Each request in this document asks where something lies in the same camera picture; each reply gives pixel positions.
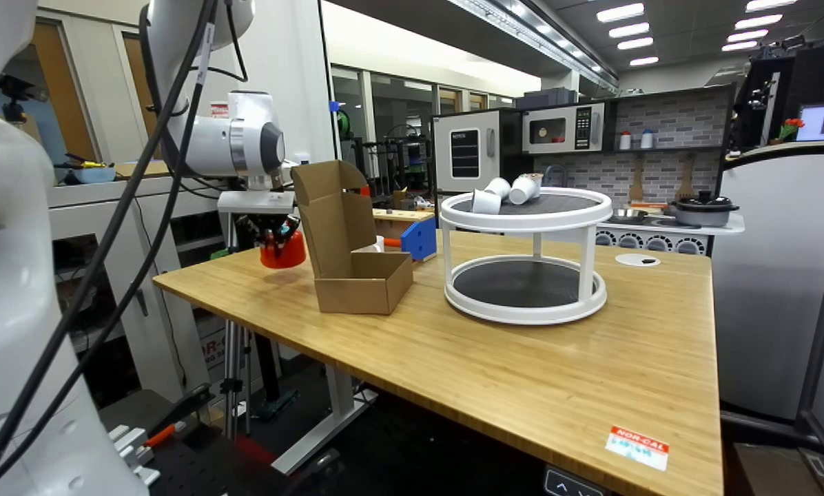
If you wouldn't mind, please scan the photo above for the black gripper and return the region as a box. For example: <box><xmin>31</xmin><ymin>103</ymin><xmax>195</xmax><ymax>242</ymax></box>
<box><xmin>254</xmin><ymin>214</ymin><xmax>298</xmax><ymax>242</ymax></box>

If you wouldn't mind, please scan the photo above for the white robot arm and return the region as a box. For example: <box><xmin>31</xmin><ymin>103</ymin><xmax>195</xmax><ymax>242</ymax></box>
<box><xmin>0</xmin><ymin>0</ymin><xmax>280</xmax><ymax>496</ymax></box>

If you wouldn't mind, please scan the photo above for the white two-tier round stand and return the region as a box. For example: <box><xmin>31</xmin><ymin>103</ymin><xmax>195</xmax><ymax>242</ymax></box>
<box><xmin>439</xmin><ymin>187</ymin><xmax>611</xmax><ymax>328</ymax></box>

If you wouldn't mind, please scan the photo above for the brown cardboard box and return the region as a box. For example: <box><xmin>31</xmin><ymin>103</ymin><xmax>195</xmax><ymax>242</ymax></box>
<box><xmin>289</xmin><ymin>160</ymin><xmax>413</xmax><ymax>313</ymax></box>

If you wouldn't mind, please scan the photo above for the blue wooden toy workbench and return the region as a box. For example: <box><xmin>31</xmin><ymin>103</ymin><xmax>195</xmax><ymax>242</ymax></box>
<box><xmin>381</xmin><ymin>218</ymin><xmax>435</xmax><ymax>261</ymax></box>

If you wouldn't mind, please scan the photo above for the grey storage cabinet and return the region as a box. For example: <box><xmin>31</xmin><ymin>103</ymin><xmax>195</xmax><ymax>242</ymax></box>
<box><xmin>69</xmin><ymin>180</ymin><xmax>225</xmax><ymax>407</ymax></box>

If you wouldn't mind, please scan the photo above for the toy play kitchen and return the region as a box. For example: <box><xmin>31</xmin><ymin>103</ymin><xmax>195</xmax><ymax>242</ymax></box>
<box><xmin>430</xmin><ymin>86</ymin><xmax>747</xmax><ymax>258</ymax></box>

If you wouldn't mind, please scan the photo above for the black toy pot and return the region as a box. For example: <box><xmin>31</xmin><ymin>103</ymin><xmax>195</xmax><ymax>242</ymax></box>
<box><xmin>670</xmin><ymin>191</ymin><xmax>735</xmax><ymax>228</ymax></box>

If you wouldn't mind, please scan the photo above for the red white table sticker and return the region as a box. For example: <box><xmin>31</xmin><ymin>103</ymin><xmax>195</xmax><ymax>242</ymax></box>
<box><xmin>607</xmin><ymin>428</ymin><xmax>670</xmax><ymax>470</ymax></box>

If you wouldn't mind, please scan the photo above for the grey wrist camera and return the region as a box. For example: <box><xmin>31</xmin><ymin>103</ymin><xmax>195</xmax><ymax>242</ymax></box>
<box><xmin>218</xmin><ymin>191</ymin><xmax>294</xmax><ymax>214</ymax></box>

